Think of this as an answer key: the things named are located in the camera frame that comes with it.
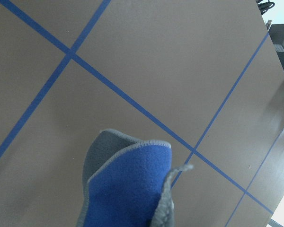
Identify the grey blue towel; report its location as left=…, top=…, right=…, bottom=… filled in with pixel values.
left=77, top=129, right=193, bottom=227

